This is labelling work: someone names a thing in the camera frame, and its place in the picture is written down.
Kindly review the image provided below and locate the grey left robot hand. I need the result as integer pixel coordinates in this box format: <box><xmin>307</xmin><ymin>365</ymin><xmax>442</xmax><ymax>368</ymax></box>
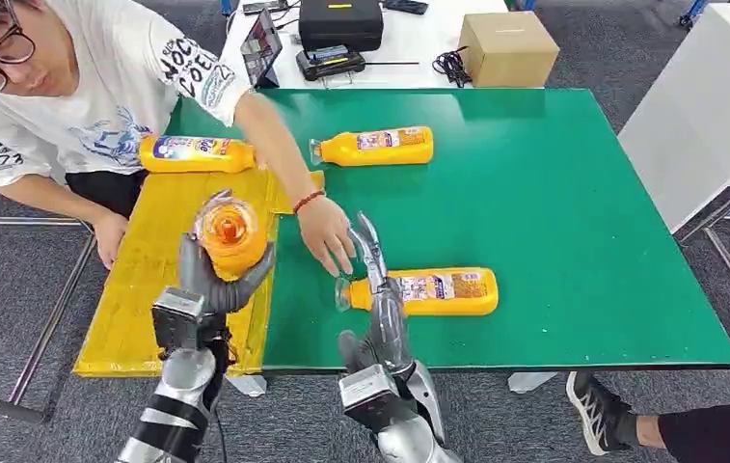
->
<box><xmin>176</xmin><ymin>232</ymin><xmax>277</xmax><ymax>314</ymax></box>

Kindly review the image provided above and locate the person's right hand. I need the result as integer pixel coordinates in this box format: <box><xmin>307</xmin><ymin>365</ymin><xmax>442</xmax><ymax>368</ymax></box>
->
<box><xmin>93</xmin><ymin>210</ymin><xmax>130</xmax><ymax>271</ymax></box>

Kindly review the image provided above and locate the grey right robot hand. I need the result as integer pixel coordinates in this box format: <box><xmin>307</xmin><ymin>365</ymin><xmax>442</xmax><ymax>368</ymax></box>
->
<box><xmin>338</xmin><ymin>211</ymin><xmax>417</xmax><ymax>378</ymax></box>

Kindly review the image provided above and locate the person's left hand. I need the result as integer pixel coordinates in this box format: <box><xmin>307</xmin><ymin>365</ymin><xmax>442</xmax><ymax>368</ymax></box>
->
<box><xmin>297</xmin><ymin>194</ymin><xmax>358</xmax><ymax>279</ymax></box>

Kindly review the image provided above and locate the orange drink bottle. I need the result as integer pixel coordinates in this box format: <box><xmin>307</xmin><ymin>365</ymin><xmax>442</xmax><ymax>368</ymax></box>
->
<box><xmin>192</xmin><ymin>189</ymin><xmax>271</xmax><ymax>283</ymax></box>
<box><xmin>309</xmin><ymin>125</ymin><xmax>435</xmax><ymax>169</ymax></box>
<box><xmin>335</xmin><ymin>266</ymin><xmax>500</xmax><ymax>318</ymax></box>
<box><xmin>139</xmin><ymin>134</ymin><xmax>257</xmax><ymax>175</ymax></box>

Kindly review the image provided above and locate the yellow plastic sheet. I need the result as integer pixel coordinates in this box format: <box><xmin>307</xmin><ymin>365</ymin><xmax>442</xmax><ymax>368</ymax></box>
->
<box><xmin>72</xmin><ymin>167</ymin><xmax>328</xmax><ymax>378</ymax></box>

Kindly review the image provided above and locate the white table foot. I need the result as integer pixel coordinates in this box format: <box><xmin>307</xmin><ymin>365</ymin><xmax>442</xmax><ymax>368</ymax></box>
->
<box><xmin>507</xmin><ymin>372</ymin><xmax>558</xmax><ymax>395</ymax></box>
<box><xmin>226</xmin><ymin>374</ymin><xmax>269</xmax><ymax>398</ymax></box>

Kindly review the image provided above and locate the person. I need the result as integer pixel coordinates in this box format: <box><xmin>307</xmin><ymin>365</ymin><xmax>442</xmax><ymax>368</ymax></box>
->
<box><xmin>0</xmin><ymin>0</ymin><xmax>360</xmax><ymax>279</ymax></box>
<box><xmin>565</xmin><ymin>371</ymin><xmax>730</xmax><ymax>463</ymax></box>

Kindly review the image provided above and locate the black controller device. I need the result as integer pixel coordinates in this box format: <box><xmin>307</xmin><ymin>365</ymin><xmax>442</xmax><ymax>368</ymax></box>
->
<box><xmin>294</xmin><ymin>44</ymin><xmax>367</xmax><ymax>82</ymax></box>

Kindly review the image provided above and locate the green table mat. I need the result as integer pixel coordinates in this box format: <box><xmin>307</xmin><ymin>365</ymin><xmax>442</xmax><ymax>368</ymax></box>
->
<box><xmin>163</xmin><ymin>88</ymin><xmax>730</xmax><ymax>373</ymax></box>

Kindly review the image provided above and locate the black tablet on stand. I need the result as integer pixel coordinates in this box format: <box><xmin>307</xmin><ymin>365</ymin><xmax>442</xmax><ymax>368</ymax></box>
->
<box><xmin>239</xmin><ymin>7</ymin><xmax>284</xmax><ymax>90</ymax></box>

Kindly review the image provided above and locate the white table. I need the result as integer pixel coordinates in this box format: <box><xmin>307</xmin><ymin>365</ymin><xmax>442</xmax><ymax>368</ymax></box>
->
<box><xmin>219</xmin><ymin>0</ymin><xmax>509</xmax><ymax>91</ymax></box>

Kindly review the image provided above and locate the black carrying case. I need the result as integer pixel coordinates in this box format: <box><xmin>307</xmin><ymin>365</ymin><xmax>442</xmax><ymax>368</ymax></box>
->
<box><xmin>297</xmin><ymin>0</ymin><xmax>385</xmax><ymax>54</ymax></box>

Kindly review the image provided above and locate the black white sneaker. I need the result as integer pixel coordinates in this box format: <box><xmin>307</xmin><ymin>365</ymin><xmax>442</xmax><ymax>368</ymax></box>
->
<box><xmin>565</xmin><ymin>371</ymin><xmax>637</xmax><ymax>457</ymax></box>

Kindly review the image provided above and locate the black phone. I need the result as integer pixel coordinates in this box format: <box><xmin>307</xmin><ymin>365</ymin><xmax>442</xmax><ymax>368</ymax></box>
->
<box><xmin>241</xmin><ymin>0</ymin><xmax>289</xmax><ymax>16</ymax></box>

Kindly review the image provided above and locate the black remote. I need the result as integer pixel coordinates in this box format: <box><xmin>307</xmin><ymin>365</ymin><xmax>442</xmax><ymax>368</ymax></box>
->
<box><xmin>381</xmin><ymin>0</ymin><xmax>430</xmax><ymax>16</ymax></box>

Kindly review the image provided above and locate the brown cardboard box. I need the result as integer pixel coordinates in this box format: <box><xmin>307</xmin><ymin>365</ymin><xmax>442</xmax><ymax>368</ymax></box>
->
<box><xmin>457</xmin><ymin>11</ymin><xmax>560</xmax><ymax>90</ymax></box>

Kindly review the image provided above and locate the pale grey table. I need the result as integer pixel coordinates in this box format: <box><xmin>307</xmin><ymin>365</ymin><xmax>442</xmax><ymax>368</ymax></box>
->
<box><xmin>617</xmin><ymin>3</ymin><xmax>730</xmax><ymax>340</ymax></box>

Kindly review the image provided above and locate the red wrist bracelet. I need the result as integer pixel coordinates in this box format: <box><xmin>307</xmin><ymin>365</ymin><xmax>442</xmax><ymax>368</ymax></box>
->
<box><xmin>292</xmin><ymin>189</ymin><xmax>328</xmax><ymax>217</ymax></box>

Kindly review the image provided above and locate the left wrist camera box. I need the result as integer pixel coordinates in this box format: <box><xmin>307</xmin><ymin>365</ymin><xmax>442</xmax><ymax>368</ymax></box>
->
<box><xmin>150</xmin><ymin>287</ymin><xmax>207</xmax><ymax>353</ymax></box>

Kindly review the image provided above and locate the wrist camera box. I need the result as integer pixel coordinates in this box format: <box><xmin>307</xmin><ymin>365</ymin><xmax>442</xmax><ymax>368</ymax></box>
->
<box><xmin>150</xmin><ymin>287</ymin><xmax>207</xmax><ymax>353</ymax></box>
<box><xmin>338</xmin><ymin>364</ymin><xmax>397</xmax><ymax>429</ymax></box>

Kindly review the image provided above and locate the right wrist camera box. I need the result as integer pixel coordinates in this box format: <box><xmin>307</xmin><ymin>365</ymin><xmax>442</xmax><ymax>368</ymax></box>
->
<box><xmin>338</xmin><ymin>364</ymin><xmax>397</xmax><ymax>429</ymax></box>

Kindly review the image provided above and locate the coiled black cable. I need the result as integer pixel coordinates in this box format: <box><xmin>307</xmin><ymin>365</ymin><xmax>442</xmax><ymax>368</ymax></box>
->
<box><xmin>430</xmin><ymin>45</ymin><xmax>473</xmax><ymax>90</ymax></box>

